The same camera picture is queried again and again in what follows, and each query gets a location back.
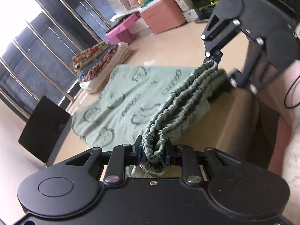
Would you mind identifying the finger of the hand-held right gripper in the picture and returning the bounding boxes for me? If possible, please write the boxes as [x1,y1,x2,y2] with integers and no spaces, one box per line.
[228,36,270,95]
[201,8,242,63]

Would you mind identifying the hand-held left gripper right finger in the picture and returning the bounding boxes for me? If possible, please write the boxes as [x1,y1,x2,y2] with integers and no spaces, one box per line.
[165,144,249,186]

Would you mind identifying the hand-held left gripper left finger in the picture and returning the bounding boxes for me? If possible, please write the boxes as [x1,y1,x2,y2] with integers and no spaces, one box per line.
[59,136,143,186]

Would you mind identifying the green printed pants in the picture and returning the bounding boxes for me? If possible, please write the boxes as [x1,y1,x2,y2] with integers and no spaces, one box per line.
[71,60,233,179]

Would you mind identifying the small white carton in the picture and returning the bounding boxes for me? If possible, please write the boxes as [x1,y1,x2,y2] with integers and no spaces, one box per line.
[182,8,200,24]

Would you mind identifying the tall white carton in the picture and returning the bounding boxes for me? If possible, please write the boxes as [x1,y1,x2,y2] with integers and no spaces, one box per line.
[172,0,195,13]

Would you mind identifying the salmon pink storage box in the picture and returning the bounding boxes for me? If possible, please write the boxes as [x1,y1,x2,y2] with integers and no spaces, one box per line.
[140,0,188,35]

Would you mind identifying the white flat board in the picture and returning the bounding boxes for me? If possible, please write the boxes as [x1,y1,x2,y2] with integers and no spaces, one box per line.
[138,0,175,14]

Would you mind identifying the magenta box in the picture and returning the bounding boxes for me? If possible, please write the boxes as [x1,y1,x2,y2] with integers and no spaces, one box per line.
[105,12,141,45]

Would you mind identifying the clear plastic packet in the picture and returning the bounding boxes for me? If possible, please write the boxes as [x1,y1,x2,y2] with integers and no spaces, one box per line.
[110,11,139,23]

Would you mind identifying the row of steel window bars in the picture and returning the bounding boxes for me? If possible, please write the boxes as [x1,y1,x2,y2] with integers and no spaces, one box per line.
[0,0,123,123]

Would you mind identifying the black tablet with keyboard cover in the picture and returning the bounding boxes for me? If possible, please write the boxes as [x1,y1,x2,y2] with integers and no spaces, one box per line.
[18,95,72,168]

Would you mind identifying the floral red folded cloth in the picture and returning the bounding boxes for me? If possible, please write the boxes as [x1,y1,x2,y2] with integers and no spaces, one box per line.
[85,44,119,83]

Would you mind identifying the black flat box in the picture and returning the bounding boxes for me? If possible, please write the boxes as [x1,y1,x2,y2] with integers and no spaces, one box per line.
[106,19,127,33]

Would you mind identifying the folded blue denim garment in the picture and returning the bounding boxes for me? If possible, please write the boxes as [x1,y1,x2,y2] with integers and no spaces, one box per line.
[77,63,99,79]

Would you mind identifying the floral orange folded cloth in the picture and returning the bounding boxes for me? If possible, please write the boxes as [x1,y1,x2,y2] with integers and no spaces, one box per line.
[72,42,111,74]

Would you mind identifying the black cable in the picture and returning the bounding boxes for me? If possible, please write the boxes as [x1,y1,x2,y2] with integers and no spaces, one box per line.
[284,74,300,110]

